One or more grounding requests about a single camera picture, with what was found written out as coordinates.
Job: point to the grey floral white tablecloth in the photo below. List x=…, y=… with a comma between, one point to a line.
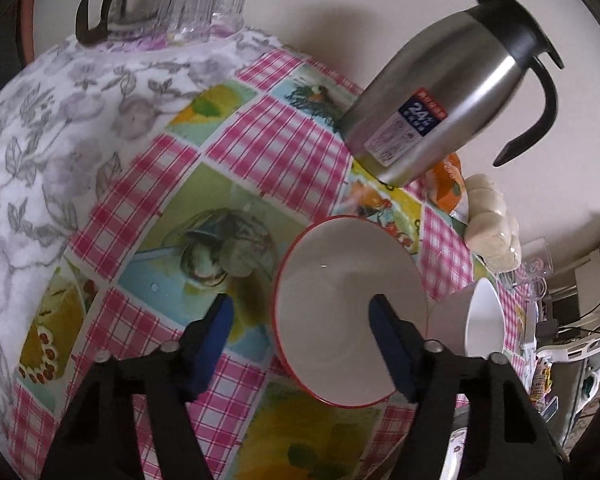
x=55, y=125

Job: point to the strawberry print bowl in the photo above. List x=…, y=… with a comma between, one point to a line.
x=330, y=285

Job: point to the red brown wooden furniture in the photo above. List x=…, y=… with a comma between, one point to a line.
x=25, y=30

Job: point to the floral rim round plate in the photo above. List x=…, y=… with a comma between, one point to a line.
x=455, y=455

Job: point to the white ceramic cup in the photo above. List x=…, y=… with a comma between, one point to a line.
x=482, y=320

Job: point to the clear pack of white buns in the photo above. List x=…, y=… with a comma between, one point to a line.
x=490, y=230

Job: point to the checked fruit print tablecloth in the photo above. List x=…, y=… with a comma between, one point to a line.
x=260, y=125

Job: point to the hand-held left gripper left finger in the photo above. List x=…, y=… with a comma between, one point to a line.
x=215, y=340

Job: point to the yellow pink snack packet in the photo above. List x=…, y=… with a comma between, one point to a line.
x=541, y=382

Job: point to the steel thermos jug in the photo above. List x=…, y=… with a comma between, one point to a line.
x=430, y=100

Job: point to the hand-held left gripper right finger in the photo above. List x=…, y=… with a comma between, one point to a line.
x=390, y=350

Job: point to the white cut-out chair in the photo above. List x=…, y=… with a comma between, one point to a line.
x=580, y=347

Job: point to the clear glass tumbler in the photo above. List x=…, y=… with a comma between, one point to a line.
x=175, y=10
x=202, y=0
x=232, y=2

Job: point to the black charger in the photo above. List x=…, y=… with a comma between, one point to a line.
x=546, y=329

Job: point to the orange snack packet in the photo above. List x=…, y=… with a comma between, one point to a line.
x=447, y=190

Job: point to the clear glass mug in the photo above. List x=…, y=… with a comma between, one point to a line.
x=530, y=270

